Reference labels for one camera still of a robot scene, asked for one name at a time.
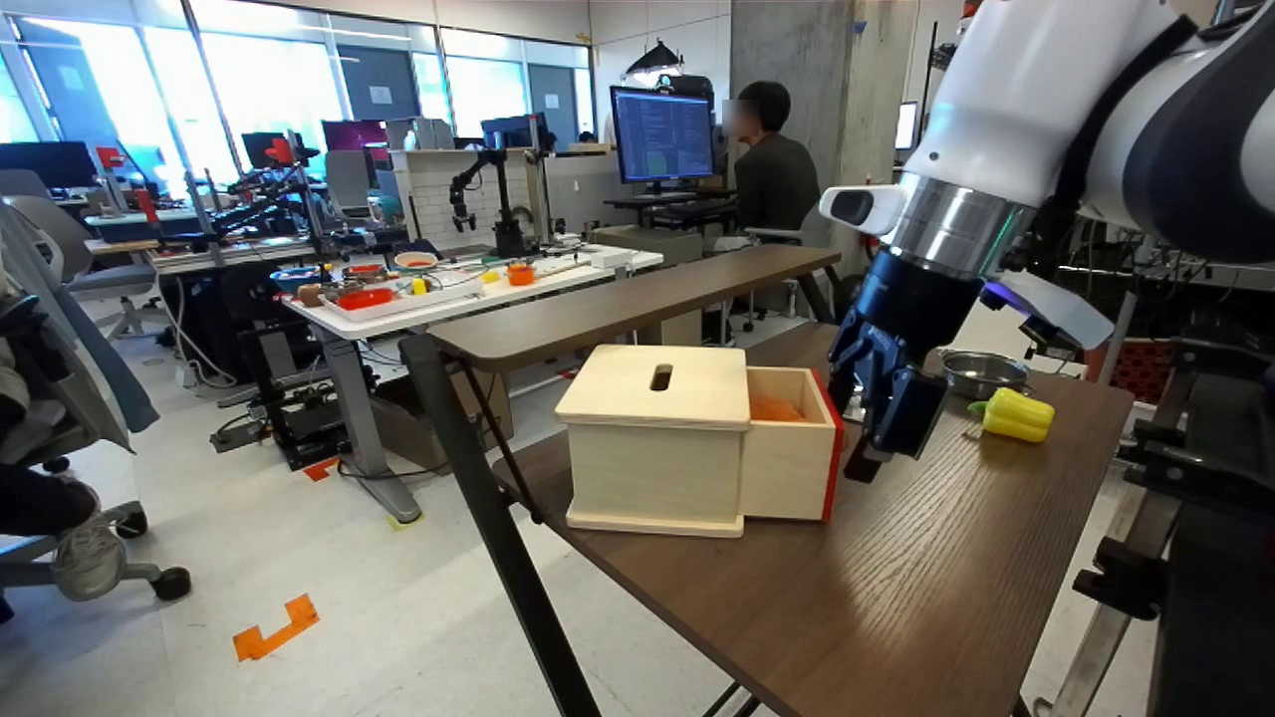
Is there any cream wooden drawer cabinet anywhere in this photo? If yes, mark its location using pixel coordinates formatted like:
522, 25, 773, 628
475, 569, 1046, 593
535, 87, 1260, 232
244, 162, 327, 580
555, 344, 755, 542

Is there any yellow bell pepper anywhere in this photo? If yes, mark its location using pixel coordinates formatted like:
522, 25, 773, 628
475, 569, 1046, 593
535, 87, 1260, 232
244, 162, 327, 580
977, 383, 1060, 450

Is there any person in dark shirt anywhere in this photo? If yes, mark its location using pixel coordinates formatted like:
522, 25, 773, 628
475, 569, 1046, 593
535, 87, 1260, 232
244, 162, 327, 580
730, 74, 823, 236

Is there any rolling office chair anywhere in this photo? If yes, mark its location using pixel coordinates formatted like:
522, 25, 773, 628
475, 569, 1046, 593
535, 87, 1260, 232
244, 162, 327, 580
0, 196, 196, 628

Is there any orange floor marker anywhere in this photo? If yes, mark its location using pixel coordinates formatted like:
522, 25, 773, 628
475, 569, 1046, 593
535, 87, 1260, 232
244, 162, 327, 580
230, 588, 324, 665

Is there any small steel pot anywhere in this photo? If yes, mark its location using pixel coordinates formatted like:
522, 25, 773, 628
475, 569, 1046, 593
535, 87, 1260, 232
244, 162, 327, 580
935, 346, 1037, 406

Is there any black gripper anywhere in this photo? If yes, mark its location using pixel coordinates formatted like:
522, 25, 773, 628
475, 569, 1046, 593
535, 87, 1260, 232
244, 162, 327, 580
830, 245, 989, 484

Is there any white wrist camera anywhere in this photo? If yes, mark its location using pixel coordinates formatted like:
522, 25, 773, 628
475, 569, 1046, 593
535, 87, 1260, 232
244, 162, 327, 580
814, 178, 920, 245

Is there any white table with toys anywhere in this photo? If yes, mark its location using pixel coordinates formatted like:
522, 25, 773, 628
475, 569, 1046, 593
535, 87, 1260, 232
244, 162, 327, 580
279, 240, 665, 524

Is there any cream drawer with orange front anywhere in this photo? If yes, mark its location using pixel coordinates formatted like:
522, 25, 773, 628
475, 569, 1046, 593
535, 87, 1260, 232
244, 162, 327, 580
740, 364, 850, 524

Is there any computer monitor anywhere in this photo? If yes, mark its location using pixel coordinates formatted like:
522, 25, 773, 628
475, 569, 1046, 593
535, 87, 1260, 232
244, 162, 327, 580
605, 83, 722, 196

